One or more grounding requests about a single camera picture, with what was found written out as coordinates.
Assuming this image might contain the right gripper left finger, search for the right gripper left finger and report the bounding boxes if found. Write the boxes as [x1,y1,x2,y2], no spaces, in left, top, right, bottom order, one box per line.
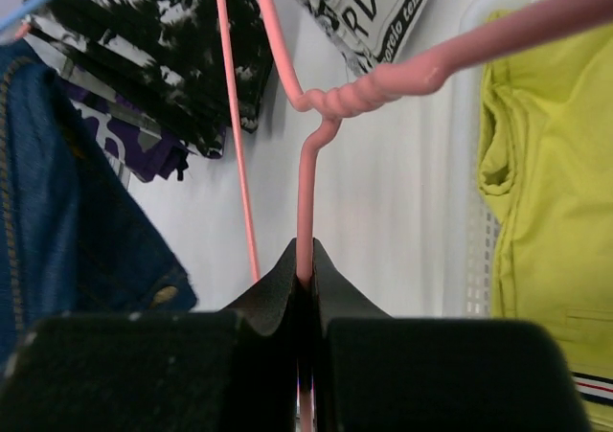
[1,244,297,431]

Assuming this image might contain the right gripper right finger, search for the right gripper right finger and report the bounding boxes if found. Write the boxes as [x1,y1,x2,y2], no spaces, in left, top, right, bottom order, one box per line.
[312,243,590,431]

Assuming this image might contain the navy blue trousers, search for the navy blue trousers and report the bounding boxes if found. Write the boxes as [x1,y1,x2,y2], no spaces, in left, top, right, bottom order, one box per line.
[1,40,197,358]

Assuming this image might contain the yellow-green trousers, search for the yellow-green trousers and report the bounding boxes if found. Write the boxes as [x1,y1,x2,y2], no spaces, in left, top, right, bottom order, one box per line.
[476,25,612,431]

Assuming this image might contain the pink wire hanger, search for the pink wire hanger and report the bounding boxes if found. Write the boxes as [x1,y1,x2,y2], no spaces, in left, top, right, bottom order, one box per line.
[13,0,613,432]

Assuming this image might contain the black white floral trousers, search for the black white floral trousers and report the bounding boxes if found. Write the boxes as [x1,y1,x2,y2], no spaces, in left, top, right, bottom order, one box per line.
[21,0,275,160]

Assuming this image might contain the white newspaper print trousers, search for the white newspaper print trousers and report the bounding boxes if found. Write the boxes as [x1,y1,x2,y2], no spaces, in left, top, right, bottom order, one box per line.
[296,0,428,77]

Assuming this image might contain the white plastic basket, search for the white plastic basket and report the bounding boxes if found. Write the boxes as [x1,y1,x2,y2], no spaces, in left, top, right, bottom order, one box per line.
[443,0,539,318]

